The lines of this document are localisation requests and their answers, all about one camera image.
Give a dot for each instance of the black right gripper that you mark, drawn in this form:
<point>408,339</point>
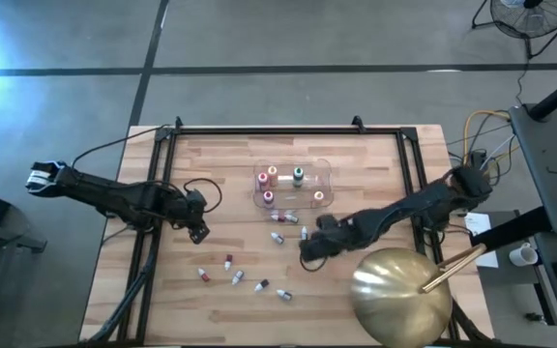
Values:
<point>327,237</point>

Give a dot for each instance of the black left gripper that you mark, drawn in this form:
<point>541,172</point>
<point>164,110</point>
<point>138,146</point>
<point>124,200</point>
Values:
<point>194,208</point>

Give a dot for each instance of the large yellow food coloring bottle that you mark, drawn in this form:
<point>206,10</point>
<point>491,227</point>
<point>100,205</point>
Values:
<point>318,195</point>

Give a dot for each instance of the small distant white bottle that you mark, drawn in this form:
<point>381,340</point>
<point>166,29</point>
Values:
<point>277,238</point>

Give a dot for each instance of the clear plastic container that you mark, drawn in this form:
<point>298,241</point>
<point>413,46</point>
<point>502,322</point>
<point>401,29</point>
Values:
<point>288,200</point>

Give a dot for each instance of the large green food coloring bottle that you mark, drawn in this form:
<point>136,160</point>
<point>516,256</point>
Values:
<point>298,174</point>

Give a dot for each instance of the large red food coloring bottle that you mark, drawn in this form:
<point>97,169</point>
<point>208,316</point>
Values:
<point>268,196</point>

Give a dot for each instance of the red-orange tip food coloring bottle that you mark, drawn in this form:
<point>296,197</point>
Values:
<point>262,179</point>

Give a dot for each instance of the small black food coloring bottle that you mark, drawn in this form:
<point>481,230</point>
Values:
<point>262,285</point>

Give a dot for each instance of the small navy food coloring bottle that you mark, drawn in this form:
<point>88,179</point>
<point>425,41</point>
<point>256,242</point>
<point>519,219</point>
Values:
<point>237,277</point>

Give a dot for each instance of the large orange food coloring bottle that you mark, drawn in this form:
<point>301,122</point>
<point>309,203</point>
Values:
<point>272,171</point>

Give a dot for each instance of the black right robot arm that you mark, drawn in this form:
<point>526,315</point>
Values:
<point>419,203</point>

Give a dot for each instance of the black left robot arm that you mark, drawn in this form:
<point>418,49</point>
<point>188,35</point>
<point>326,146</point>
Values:
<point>114,195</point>

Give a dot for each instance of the brass dome lamp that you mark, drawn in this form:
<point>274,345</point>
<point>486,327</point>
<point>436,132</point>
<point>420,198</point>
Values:
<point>399,299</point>

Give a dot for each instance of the white paper sheet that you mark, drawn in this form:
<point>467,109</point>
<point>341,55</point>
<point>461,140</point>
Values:
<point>477,224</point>

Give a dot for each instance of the black power strip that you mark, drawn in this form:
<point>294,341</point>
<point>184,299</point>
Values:
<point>477,158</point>

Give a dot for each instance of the black slanted bar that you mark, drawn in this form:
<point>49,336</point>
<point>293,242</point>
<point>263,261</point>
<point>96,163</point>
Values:
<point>510,228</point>

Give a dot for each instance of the white mug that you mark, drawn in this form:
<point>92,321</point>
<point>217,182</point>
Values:
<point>522,255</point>

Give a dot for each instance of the small black object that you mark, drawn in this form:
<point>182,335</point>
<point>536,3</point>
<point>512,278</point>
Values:
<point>534,317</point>

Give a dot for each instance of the grey desk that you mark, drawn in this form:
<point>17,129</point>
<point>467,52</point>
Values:
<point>549,169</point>

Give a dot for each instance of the black floor fan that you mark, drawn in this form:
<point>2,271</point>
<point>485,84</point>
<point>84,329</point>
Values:
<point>532,19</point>

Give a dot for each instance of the black metal table frame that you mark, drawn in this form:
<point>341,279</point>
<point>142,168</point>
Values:
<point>283,130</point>

